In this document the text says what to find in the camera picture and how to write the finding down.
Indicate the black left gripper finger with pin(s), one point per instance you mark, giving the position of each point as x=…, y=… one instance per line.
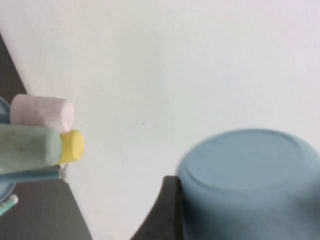
x=167, y=215

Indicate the blue round cup stand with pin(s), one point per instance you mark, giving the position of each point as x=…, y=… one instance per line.
x=30, y=175

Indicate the pale pink plastic cup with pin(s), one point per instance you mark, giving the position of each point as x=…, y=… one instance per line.
x=40, y=110

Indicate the yellow plastic cup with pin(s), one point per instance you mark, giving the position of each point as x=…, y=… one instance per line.
x=72, y=146

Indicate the green white glue stick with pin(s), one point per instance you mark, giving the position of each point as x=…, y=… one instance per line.
x=7, y=205

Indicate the blue plastic cup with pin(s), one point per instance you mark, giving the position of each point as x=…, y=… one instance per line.
x=250, y=180

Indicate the green plastic cup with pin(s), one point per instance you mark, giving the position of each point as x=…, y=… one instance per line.
x=25, y=147

